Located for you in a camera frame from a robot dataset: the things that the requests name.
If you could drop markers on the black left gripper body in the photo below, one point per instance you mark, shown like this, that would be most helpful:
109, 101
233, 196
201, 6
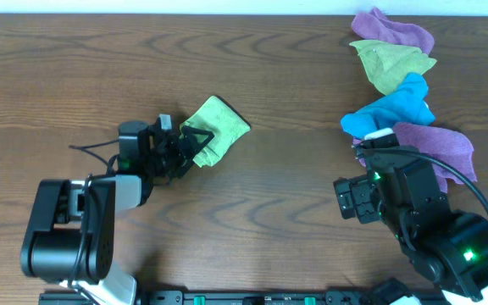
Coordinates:
169, 159

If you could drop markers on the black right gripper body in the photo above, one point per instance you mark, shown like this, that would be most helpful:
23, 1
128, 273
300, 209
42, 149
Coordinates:
367, 202

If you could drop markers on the light green cloth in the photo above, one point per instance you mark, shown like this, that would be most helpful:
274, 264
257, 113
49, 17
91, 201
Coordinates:
225, 124

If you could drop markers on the blue cloth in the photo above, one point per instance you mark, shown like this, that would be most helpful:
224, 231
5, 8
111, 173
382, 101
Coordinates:
405, 105

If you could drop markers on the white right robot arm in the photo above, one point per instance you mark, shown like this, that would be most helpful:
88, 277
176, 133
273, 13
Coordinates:
399, 189

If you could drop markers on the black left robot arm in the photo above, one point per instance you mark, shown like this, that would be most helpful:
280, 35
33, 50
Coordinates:
69, 239

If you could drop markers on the large purple cloth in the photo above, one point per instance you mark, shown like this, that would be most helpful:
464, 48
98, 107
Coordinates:
451, 147

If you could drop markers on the olive green cloth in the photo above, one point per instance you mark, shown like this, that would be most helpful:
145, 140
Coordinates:
387, 65

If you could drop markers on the purple cloth at top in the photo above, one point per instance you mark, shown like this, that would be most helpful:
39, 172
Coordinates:
374, 25

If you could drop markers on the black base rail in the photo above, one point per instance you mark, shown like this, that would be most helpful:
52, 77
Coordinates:
327, 298

